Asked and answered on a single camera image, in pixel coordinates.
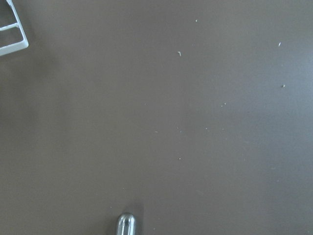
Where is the steel muddler black tip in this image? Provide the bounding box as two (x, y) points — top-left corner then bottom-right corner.
(115, 212), (136, 235)

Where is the white cup rack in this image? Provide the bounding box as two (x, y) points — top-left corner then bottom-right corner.
(0, 0), (29, 56)

